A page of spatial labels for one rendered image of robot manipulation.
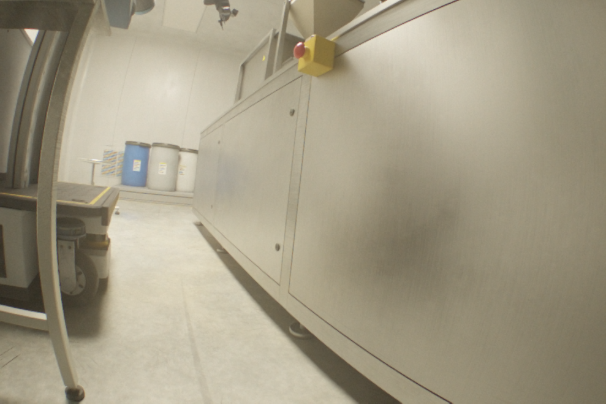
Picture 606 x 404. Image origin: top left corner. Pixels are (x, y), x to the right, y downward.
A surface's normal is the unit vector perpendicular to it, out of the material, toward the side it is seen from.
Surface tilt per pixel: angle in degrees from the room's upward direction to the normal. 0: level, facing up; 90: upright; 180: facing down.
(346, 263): 90
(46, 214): 90
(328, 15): 118
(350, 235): 90
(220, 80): 90
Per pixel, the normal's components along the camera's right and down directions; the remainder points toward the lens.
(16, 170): 0.57, 0.04
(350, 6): 0.38, 0.49
